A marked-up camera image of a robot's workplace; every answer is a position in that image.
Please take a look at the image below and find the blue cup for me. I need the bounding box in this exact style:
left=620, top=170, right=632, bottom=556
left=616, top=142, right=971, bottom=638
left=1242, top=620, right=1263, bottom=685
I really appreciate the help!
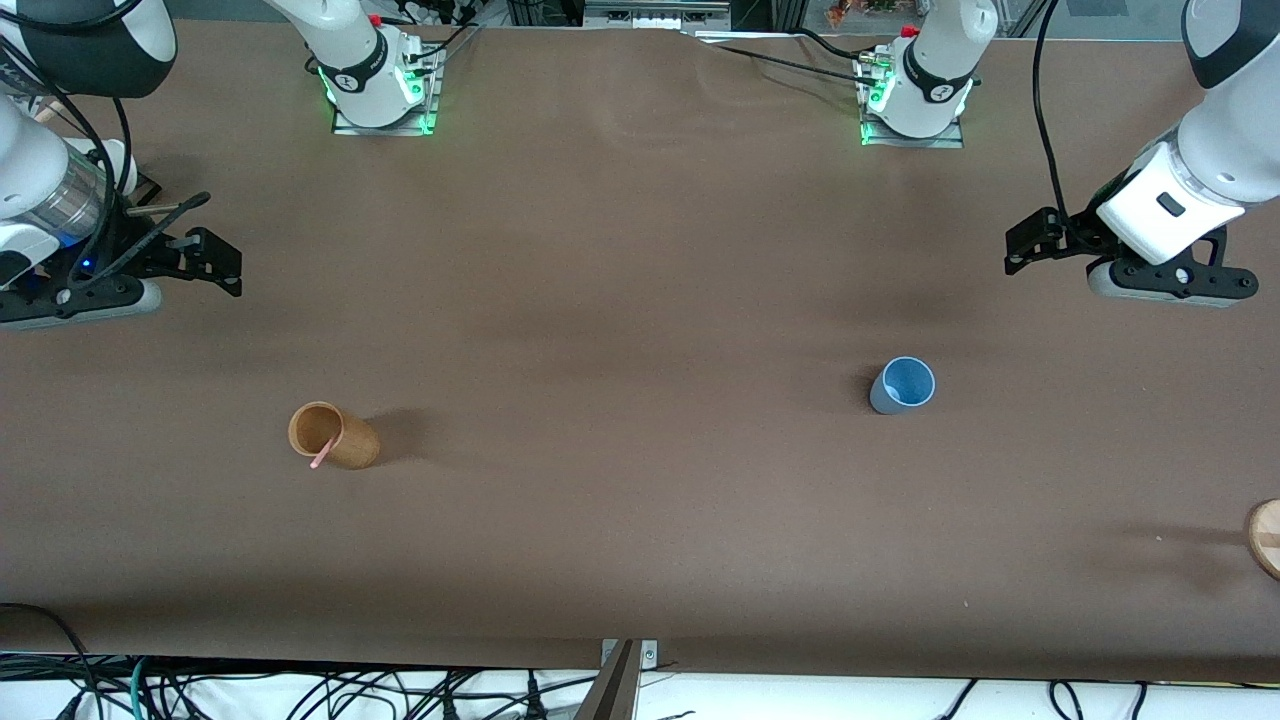
left=869, top=357, right=937, bottom=416

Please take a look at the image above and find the white cup with small mark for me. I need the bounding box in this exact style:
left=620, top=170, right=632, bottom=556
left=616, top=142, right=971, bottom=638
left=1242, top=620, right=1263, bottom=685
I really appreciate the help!
left=90, top=138, right=139, bottom=197

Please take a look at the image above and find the brown wooden cup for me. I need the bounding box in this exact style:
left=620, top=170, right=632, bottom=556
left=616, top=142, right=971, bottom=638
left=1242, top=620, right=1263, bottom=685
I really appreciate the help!
left=288, top=401, right=381, bottom=471

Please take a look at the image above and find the round wooden disc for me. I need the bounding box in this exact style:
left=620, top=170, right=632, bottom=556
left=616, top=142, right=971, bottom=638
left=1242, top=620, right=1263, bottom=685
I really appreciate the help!
left=1246, top=498, right=1280, bottom=581

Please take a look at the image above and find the grey power strip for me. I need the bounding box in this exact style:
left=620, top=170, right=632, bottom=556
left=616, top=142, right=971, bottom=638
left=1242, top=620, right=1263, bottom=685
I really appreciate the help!
left=583, top=0, right=734, bottom=31

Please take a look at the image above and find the dark angled support bar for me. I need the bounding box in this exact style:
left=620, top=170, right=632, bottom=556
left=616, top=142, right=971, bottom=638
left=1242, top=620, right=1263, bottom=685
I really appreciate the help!
left=575, top=640, right=642, bottom=720

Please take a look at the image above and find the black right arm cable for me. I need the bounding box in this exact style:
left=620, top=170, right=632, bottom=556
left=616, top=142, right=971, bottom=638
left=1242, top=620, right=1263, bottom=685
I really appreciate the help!
left=0, top=20, right=213, bottom=293

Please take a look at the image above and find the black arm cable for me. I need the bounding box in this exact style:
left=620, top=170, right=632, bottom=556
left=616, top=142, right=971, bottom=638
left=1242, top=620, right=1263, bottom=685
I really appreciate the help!
left=0, top=20, right=213, bottom=293
left=1033, top=0, right=1079, bottom=229

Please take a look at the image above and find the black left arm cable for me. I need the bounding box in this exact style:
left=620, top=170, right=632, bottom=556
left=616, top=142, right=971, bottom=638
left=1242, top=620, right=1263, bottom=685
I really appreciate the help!
left=1033, top=0, right=1079, bottom=229

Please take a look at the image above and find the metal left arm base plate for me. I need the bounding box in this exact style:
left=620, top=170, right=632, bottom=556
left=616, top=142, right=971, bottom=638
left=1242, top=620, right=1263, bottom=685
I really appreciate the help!
left=858, top=50, right=966, bottom=149

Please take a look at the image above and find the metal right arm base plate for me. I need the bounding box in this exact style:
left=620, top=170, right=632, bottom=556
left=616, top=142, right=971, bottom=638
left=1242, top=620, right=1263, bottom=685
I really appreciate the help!
left=332, top=45, right=442, bottom=137

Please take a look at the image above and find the short black table cable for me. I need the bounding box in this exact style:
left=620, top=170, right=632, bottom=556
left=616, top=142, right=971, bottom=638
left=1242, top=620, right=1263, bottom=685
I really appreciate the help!
left=795, top=27, right=881, bottom=63

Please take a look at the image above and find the long black table cable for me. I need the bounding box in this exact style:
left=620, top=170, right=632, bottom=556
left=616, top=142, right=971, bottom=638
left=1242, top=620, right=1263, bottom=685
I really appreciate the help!
left=712, top=42, right=883, bottom=87

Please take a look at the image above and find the black looped floor cable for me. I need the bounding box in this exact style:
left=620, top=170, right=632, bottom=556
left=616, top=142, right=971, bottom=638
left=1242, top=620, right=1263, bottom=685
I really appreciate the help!
left=0, top=603, right=103, bottom=720

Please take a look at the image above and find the black floor cable tangle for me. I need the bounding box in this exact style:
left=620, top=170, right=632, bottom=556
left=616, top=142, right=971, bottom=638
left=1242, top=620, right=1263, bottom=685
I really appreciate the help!
left=150, top=668, right=601, bottom=720

